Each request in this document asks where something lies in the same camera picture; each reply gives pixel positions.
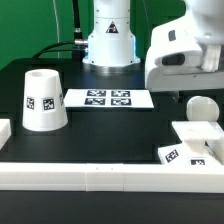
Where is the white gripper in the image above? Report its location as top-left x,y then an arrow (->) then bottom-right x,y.
145,22 -> 224,92

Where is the white lamp bulb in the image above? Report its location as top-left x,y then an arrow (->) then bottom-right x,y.
186,96 -> 220,122

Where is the white lamp base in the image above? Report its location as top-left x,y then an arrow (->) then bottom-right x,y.
158,121 -> 221,167

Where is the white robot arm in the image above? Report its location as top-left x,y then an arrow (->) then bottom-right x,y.
83,0 -> 224,92

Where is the white lamp shade cone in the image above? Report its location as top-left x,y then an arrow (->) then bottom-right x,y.
22,69 -> 68,132

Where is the white right fence bar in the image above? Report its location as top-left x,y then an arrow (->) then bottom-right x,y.
207,122 -> 224,165

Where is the white fence bar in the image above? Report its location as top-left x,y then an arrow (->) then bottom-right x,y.
207,122 -> 224,165
0,163 -> 224,193
0,119 -> 11,150

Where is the white marker tag board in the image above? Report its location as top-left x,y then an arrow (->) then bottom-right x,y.
64,89 -> 154,109

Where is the white front fence bar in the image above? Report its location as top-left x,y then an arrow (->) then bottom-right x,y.
0,163 -> 224,193

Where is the white left fence bar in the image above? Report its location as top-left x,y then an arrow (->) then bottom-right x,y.
0,119 -> 11,150

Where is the black cable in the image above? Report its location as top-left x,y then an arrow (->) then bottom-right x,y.
32,0 -> 89,60

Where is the white thin cable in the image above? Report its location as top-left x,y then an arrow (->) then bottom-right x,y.
51,0 -> 62,60

